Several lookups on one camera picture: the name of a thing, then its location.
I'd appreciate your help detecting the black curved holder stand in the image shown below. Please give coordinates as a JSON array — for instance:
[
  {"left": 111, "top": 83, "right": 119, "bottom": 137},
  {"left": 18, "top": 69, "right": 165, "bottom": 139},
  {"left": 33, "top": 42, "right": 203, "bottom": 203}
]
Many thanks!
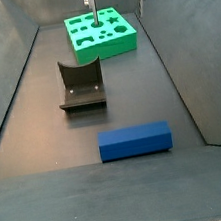
[{"left": 58, "top": 57, "right": 107, "bottom": 112}]

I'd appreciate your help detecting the green shape sorter block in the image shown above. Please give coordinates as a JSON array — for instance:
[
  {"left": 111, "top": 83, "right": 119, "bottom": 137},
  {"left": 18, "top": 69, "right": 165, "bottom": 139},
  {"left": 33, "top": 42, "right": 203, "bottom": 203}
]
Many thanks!
[{"left": 64, "top": 7, "right": 137, "bottom": 65}]

